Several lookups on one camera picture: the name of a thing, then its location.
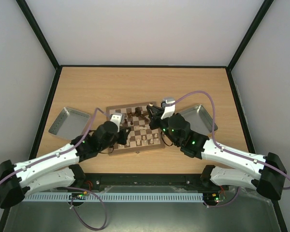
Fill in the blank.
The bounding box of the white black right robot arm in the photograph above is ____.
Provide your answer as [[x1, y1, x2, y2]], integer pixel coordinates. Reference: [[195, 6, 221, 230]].
[[146, 104, 287, 201]]

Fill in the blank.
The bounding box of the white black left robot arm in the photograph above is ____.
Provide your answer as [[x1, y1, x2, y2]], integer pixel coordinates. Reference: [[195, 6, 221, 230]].
[[0, 121, 131, 209]]

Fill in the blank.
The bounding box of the pile of dark chess pieces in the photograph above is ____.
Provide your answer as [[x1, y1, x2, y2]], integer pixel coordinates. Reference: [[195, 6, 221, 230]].
[[124, 107, 149, 125]]

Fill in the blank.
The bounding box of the wooden folding chess board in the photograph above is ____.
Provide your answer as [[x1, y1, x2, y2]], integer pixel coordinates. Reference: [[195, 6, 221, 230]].
[[105, 102, 165, 155]]

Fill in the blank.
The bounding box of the right metal tray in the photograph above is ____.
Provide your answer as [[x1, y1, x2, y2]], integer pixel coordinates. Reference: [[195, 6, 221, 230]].
[[179, 104, 213, 135]]

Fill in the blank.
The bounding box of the metal tray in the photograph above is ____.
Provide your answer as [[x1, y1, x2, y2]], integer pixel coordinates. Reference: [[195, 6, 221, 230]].
[[179, 104, 213, 135], [48, 107, 91, 140]]

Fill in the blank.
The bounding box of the left metal tray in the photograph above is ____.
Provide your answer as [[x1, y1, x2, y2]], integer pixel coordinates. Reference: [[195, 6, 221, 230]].
[[48, 107, 91, 140]]

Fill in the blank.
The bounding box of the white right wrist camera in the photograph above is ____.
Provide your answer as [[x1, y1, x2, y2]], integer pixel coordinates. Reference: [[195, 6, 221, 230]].
[[161, 97, 175, 120]]

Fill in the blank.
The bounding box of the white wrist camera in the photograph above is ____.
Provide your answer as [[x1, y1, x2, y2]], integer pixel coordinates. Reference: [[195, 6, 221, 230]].
[[110, 112, 125, 127], [161, 97, 175, 120]]

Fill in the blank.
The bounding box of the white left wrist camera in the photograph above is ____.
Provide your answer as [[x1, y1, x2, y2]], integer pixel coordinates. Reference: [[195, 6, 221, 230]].
[[110, 112, 125, 127]]

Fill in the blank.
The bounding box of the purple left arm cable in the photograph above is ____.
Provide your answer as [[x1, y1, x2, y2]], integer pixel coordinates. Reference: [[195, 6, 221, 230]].
[[0, 108, 112, 202]]

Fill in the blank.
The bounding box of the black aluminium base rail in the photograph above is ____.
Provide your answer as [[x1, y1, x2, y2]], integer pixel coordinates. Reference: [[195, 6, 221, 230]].
[[85, 174, 229, 192]]

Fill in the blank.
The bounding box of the light blue slotted cable duct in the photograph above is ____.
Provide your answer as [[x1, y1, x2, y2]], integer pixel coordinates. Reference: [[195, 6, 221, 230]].
[[23, 192, 203, 203]]

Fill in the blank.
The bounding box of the black cage frame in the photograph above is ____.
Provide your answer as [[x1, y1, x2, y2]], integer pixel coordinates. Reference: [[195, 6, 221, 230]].
[[0, 0, 288, 232]]

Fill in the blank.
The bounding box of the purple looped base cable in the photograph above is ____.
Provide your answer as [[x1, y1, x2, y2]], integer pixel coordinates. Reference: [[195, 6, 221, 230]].
[[69, 186, 109, 230]]

